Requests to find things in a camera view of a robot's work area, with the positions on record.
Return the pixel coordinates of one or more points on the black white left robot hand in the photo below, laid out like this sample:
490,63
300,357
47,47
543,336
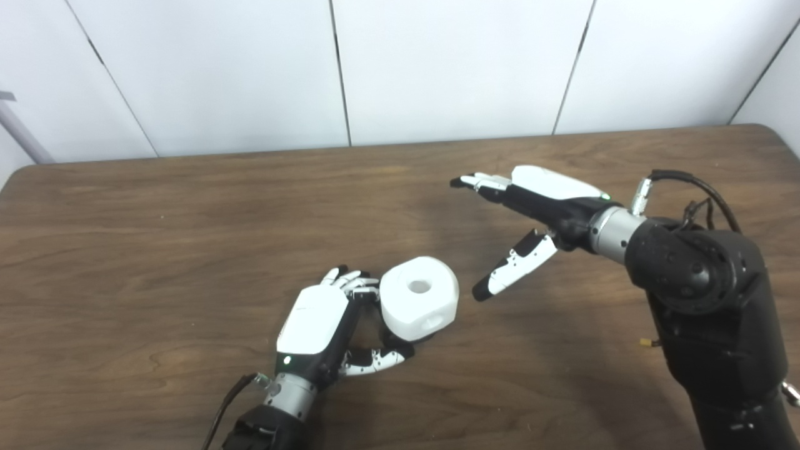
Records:
312,325

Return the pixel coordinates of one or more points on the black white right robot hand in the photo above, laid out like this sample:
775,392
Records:
550,194

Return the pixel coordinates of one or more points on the round white piece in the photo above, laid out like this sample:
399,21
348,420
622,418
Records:
406,312

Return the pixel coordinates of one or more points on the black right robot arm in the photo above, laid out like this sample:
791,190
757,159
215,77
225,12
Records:
719,325

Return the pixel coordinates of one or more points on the grey wall conduit pole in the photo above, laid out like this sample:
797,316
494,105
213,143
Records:
25,134

